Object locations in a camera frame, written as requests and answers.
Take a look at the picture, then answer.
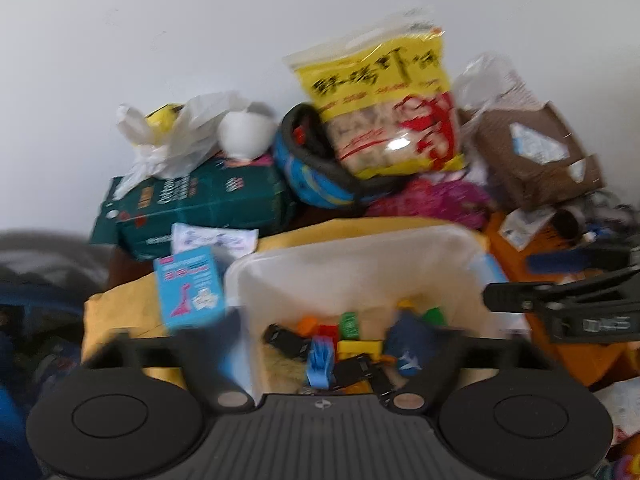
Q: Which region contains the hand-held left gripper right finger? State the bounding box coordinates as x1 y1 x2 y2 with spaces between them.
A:
389 326 557 412

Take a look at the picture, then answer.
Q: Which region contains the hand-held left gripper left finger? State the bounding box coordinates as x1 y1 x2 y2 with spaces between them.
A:
82 312 255 411

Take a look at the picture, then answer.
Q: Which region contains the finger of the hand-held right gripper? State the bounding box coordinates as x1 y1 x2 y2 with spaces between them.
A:
482 266 640 313
525 245 640 276

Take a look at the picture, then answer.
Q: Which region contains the blue round airplane disc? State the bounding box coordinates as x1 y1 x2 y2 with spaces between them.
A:
384 310 437 378

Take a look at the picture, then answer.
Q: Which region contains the white plastic bin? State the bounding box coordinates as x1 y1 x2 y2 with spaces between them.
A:
224 225 508 403

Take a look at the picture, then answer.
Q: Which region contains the orange cardboard box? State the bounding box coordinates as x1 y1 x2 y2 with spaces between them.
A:
482 210 640 388

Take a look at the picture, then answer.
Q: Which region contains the white and blue carton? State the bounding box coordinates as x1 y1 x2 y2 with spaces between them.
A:
499 208 556 251

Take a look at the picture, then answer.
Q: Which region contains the white paper bag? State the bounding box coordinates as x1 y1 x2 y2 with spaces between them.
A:
595 380 640 441

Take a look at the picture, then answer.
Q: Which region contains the black toy car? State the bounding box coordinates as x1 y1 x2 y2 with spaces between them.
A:
262 324 311 358
332 354 396 393

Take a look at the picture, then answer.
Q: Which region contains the yellow long building block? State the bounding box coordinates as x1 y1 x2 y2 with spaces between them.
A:
336 340 385 361

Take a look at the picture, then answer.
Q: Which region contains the light blue dinosaur card box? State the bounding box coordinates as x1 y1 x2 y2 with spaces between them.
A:
152 246 228 331

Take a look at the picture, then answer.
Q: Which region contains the green solid building block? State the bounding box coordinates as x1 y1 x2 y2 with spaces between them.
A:
339 311 362 341

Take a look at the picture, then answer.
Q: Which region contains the brown parcel bag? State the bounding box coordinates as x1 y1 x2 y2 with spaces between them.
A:
460 102 606 211

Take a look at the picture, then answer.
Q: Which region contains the blue flat toy block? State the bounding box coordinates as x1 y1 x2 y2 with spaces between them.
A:
305 337 337 390

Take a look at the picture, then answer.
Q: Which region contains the magenta plastic bag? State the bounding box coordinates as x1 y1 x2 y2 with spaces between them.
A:
365 172 493 233

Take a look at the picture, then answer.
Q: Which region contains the white printed sachet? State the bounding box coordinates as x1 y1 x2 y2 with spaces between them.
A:
171 222 260 261

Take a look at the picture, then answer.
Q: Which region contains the dark green box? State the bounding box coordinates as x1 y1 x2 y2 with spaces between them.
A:
90 157 298 261

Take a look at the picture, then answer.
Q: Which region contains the clear plastic bag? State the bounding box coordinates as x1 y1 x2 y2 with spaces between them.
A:
450 52 548 121

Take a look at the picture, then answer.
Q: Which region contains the black and blue helmet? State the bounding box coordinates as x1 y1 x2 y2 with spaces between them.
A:
272 102 416 208

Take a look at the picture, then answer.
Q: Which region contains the yellow shrimp chip bag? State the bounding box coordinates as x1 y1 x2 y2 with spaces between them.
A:
282 7 468 181

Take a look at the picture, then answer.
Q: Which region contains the white plastic bag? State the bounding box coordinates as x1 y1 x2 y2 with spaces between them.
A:
114 91 251 196

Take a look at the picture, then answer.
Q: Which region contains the white bowl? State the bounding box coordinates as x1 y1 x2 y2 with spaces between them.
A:
217 104 276 161

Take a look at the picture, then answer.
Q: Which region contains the yellow round object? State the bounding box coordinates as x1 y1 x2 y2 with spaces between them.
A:
145 104 186 133

